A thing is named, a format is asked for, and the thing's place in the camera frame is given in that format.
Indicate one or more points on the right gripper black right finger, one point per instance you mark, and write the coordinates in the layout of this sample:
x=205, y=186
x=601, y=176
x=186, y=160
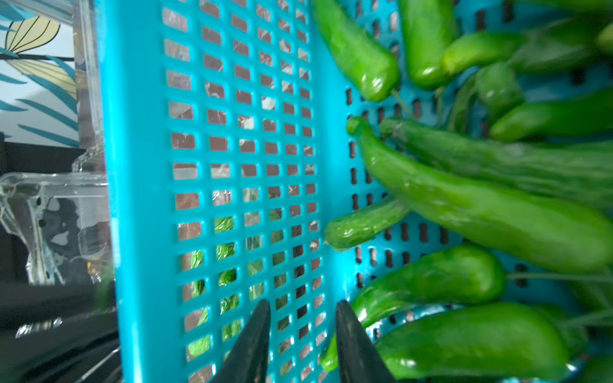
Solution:
x=358, y=360

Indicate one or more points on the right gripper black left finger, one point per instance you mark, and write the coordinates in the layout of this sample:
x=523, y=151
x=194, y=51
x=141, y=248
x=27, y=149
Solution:
x=248, y=360

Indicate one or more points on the small green pepper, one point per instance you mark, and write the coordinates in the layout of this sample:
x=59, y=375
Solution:
x=428, y=29
x=554, y=234
x=576, y=172
x=370, y=67
x=352, y=230
x=498, y=340
x=463, y=275
x=583, y=116

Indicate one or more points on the teal perforated plastic basket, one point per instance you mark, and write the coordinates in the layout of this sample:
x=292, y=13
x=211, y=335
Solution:
x=227, y=155

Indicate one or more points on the clear plastic clamshell pepper container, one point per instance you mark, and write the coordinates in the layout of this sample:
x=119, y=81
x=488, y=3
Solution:
x=90, y=114

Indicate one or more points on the yellow black toolbox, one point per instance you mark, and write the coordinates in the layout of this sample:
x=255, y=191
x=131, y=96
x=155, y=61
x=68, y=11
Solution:
x=16, y=157

